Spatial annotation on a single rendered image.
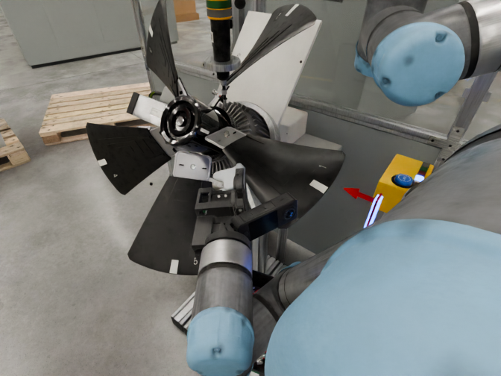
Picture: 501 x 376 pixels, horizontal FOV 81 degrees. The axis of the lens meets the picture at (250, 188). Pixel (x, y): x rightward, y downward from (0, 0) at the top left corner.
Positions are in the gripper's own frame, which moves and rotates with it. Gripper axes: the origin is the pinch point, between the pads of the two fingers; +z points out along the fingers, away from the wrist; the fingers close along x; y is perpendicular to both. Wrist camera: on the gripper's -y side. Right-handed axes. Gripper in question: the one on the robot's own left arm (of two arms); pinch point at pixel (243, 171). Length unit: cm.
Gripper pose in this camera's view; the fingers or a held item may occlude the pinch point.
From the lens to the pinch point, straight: 58.7
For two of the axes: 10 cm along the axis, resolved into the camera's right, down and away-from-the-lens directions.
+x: 1.1, 7.6, 6.4
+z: 0.0, -6.4, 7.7
